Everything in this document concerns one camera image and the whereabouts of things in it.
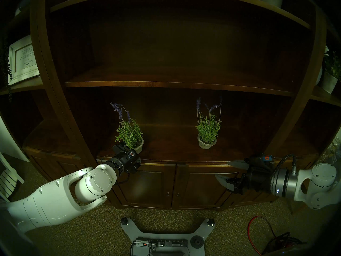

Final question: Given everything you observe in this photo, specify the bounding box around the white wooden chair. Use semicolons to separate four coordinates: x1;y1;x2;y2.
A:
0;151;25;202

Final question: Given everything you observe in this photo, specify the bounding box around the grey power strip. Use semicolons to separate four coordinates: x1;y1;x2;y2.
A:
135;237;188;249

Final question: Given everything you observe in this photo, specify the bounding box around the red cable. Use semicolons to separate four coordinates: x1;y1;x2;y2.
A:
248;216;301;256

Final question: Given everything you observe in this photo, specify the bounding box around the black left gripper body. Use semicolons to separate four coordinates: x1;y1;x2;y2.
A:
121;150;141;174

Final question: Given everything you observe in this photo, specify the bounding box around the black cable bundle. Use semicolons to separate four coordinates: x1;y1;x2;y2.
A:
262;231;307;256

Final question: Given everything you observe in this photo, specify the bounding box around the white framed certificate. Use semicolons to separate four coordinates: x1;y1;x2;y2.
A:
9;35;40;86

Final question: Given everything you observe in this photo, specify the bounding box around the thin grey camera cable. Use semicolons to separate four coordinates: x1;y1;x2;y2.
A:
101;154;119;165

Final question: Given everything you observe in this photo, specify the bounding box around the black braided left wrist cable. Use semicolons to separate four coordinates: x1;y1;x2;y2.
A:
116;170;131;184

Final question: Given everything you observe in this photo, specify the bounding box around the dark hanging plant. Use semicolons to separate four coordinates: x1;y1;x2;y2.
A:
1;31;14;102

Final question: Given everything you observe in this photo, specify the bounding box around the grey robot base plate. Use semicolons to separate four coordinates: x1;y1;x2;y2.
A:
121;218;216;256

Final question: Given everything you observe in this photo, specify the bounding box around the green plant in white pot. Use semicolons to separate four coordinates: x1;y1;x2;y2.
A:
320;49;341;94

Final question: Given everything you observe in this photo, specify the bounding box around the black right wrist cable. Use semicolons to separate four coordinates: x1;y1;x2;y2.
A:
269;153;297;178

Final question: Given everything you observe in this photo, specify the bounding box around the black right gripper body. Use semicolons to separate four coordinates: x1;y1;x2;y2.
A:
246;158;275;192

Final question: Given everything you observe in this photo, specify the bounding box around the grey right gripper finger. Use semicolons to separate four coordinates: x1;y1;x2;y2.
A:
229;159;251;168
215;174;247;194

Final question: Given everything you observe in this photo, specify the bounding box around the fake lavender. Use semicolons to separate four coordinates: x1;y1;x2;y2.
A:
196;97;223;150
111;102;144;154

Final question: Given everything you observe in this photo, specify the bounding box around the dark wooden shelf cabinet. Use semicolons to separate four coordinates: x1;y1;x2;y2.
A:
0;0;341;212

